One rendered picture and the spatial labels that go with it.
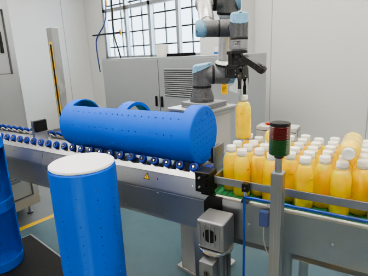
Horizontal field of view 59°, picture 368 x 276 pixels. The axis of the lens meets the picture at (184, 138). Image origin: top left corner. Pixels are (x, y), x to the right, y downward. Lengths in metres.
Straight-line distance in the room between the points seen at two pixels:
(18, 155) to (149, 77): 1.94
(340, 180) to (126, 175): 1.03
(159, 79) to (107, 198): 2.51
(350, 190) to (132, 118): 1.00
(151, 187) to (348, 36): 2.97
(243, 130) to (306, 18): 2.86
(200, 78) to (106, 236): 1.04
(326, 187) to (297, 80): 3.02
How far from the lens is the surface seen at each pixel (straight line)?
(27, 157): 2.37
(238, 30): 1.42
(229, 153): 1.36
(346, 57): 4.03
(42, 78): 6.64
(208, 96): 1.98
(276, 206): 1.09
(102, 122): 1.75
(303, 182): 1.25
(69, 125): 1.93
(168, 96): 3.68
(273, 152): 1.02
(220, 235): 1.26
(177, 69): 3.54
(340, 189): 1.24
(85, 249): 1.49
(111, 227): 1.49
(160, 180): 1.61
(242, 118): 1.45
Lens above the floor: 1.47
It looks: 15 degrees down
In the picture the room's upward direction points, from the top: 2 degrees counter-clockwise
